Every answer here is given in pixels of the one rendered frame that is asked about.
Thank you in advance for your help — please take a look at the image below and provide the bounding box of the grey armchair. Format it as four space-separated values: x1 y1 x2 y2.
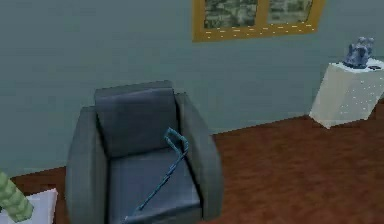
65 79 224 224

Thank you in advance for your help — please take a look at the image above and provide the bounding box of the yellow framed window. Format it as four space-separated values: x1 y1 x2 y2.
192 0 326 43

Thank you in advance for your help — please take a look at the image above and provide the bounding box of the blue grey statue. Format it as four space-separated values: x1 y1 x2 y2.
342 36 375 70

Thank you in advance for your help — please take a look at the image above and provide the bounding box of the green cactus plant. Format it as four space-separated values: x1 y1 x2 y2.
0 171 35 224

